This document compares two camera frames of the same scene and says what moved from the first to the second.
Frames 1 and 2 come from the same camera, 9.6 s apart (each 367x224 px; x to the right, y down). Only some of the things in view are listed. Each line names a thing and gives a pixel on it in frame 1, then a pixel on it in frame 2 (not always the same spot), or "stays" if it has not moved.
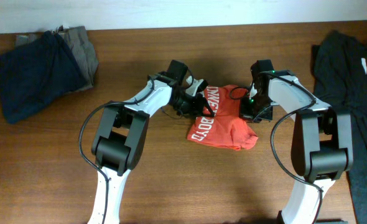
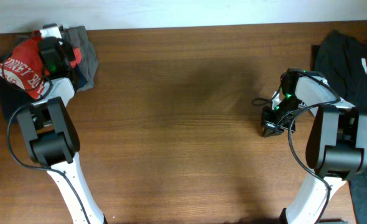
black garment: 348,76 stays
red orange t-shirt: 227,129 to 24,67
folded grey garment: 76,39 stays
